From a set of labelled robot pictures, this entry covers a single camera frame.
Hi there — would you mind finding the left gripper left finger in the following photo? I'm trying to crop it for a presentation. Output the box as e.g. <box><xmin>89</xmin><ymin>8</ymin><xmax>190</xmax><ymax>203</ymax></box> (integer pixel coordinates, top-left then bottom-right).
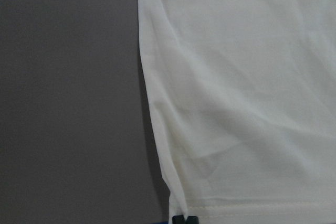
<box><xmin>172</xmin><ymin>216</ymin><xmax>185</xmax><ymax>224</ymax></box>

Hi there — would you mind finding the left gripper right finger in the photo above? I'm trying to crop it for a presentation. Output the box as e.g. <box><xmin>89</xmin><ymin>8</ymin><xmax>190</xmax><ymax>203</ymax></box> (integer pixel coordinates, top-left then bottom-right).
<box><xmin>186</xmin><ymin>216</ymin><xmax>199</xmax><ymax>224</ymax></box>

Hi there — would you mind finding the cream long-sleeve printed shirt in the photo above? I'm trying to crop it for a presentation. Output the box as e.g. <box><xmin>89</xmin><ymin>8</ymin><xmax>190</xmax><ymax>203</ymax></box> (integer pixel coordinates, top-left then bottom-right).
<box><xmin>138</xmin><ymin>0</ymin><xmax>335</xmax><ymax>223</ymax></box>

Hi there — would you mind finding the brown table cover mat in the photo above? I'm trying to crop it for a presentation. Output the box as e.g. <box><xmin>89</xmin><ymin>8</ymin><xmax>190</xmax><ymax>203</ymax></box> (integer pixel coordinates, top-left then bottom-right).
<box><xmin>1</xmin><ymin>0</ymin><xmax>169</xmax><ymax>223</ymax></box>

